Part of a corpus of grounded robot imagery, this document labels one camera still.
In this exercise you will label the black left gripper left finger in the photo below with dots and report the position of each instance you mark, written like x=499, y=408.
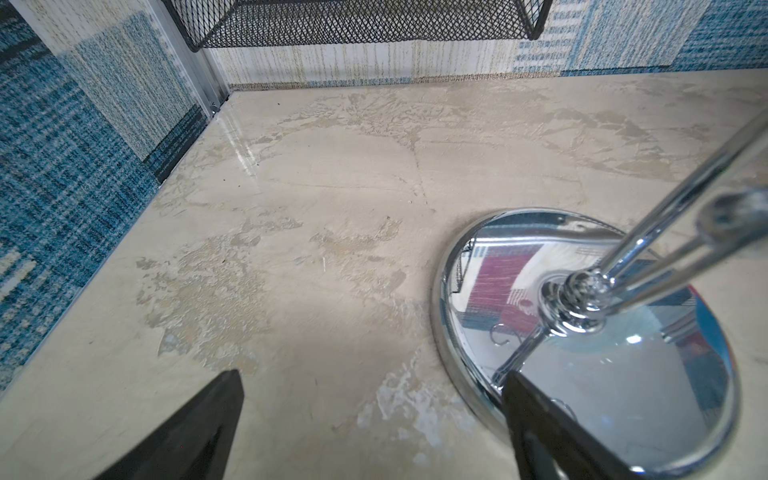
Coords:
x=193, y=443

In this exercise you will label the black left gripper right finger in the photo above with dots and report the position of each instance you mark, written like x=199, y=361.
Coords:
x=548, y=443

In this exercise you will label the chrome wire wine glass rack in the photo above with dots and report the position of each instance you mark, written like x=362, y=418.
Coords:
x=607, y=323

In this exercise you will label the black wire shelf rack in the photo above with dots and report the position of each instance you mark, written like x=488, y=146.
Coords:
x=273, y=23

